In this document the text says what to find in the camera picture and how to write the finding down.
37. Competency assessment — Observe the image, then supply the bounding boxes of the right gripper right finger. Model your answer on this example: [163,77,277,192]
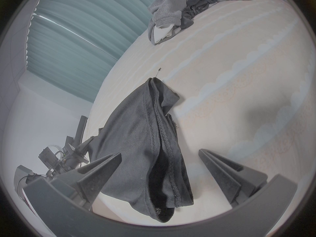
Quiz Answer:
[199,149,267,205]

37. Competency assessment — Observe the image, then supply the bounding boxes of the pile of clothes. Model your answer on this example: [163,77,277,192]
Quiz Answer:
[148,0,257,45]

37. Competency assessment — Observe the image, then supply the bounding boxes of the bed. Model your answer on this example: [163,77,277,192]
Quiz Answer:
[89,0,316,228]

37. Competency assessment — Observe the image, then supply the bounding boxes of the black trousers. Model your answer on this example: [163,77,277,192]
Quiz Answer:
[86,68,194,224]

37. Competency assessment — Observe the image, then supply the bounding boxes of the blue-green curtain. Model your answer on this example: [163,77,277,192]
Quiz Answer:
[25,15,119,103]
[33,0,182,60]

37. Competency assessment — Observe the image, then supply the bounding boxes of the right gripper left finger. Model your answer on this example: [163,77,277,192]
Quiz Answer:
[51,153,122,208]

